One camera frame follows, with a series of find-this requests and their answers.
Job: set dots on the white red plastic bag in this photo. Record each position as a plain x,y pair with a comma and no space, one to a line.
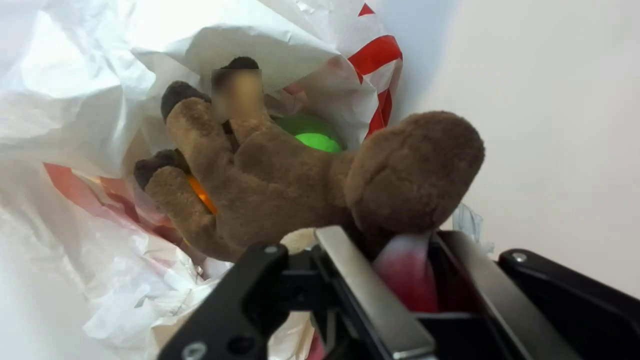
81,81

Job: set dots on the brown plush reindeer toy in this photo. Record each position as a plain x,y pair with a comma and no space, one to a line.
280,180

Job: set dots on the bright green toy apple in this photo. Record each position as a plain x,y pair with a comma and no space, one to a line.
316,138

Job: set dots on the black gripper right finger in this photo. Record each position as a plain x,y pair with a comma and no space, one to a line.
521,313

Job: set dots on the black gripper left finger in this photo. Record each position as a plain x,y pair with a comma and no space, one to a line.
373,300

